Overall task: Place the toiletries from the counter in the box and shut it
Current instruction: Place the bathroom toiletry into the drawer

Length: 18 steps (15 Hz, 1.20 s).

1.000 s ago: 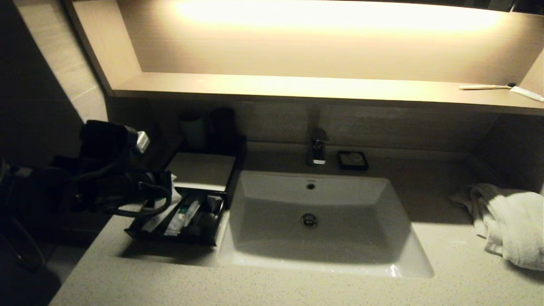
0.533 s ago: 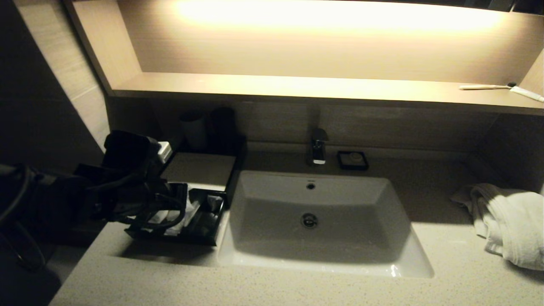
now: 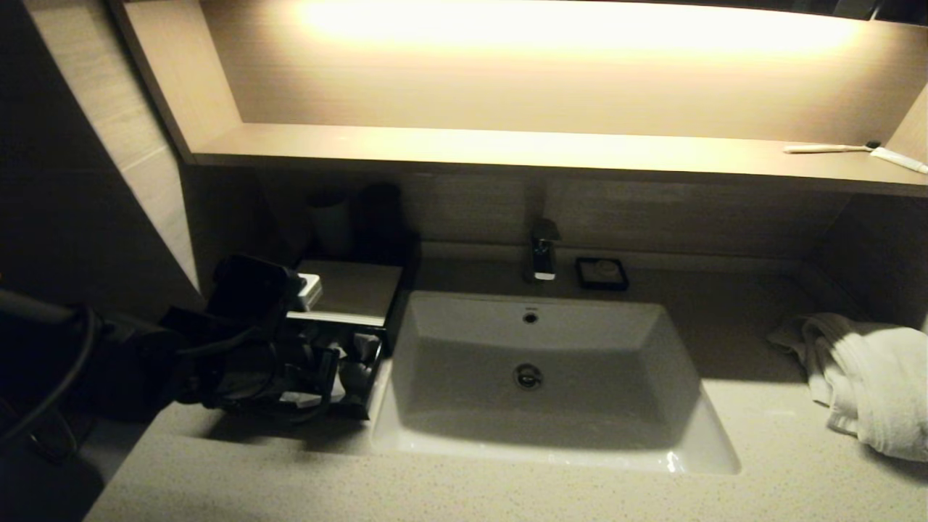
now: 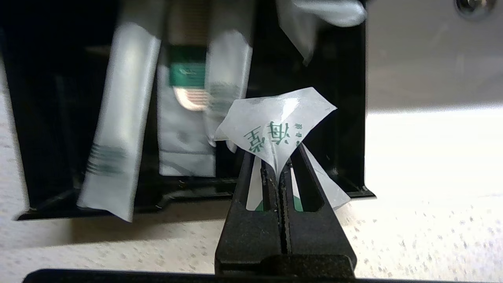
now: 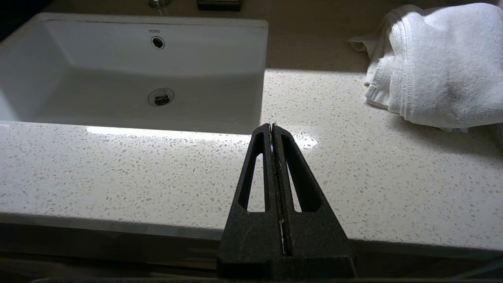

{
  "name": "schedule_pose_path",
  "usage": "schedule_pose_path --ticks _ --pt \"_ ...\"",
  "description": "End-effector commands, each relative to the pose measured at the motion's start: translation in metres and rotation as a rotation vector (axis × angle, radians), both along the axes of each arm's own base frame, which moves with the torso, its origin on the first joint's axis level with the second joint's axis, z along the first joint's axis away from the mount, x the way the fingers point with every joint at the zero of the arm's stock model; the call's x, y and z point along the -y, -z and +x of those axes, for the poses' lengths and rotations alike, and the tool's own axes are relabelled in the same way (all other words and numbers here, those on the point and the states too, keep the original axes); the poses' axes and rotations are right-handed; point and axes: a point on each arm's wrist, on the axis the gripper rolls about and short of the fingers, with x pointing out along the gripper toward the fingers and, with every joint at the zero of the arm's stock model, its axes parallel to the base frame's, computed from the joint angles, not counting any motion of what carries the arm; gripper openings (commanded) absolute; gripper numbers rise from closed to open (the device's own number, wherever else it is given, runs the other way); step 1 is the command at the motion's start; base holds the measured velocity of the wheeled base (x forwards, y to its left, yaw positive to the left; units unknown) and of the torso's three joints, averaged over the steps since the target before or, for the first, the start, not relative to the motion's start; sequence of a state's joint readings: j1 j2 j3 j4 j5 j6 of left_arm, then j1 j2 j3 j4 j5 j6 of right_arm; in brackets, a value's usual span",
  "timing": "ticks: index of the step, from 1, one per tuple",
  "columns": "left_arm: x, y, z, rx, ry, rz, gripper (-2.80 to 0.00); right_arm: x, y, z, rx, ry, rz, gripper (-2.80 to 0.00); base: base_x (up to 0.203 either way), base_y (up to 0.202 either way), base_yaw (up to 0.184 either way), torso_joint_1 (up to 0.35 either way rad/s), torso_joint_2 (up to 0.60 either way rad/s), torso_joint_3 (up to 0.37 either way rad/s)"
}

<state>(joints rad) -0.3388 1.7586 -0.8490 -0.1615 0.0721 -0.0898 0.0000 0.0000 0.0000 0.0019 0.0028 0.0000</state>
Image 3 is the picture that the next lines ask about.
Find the white terry towel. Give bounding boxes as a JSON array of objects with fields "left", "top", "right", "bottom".
[{"left": 767, "top": 312, "right": 928, "bottom": 463}]

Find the pale grey cup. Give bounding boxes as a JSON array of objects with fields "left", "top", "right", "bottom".
[{"left": 307, "top": 190, "right": 355, "bottom": 254}]

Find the puffy white pouch packet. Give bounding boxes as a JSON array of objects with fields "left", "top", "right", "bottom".
[{"left": 351, "top": 332, "right": 384, "bottom": 363}]

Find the black soap dish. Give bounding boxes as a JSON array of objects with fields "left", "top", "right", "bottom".
[{"left": 575, "top": 256, "right": 630, "bottom": 292}]

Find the white ceramic sink basin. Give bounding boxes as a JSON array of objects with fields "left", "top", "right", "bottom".
[{"left": 372, "top": 290, "right": 742, "bottom": 476}]

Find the dark brown cup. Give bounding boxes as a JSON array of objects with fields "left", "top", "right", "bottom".
[{"left": 357, "top": 181, "right": 404, "bottom": 263}]

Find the white toothpaste tube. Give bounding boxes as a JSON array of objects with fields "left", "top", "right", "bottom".
[{"left": 869, "top": 146, "right": 928, "bottom": 175}]

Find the white toothbrush black head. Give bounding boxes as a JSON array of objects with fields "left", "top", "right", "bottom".
[{"left": 783, "top": 139, "right": 882, "bottom": 155}]

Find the warm LED light strip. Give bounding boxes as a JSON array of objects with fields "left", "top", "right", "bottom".
[{"left": 297, "top": 0, "right": 863, "bottom": 60}]

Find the wooden wall shelf niche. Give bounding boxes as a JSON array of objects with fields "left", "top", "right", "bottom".
[{"left": 109, "top": 0, "right": 928, "bottom": 198}]

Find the chrome faucet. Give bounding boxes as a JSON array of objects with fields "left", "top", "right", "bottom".
[{"left": 523, "top": 178, "right": 563, "bottom": 283}]

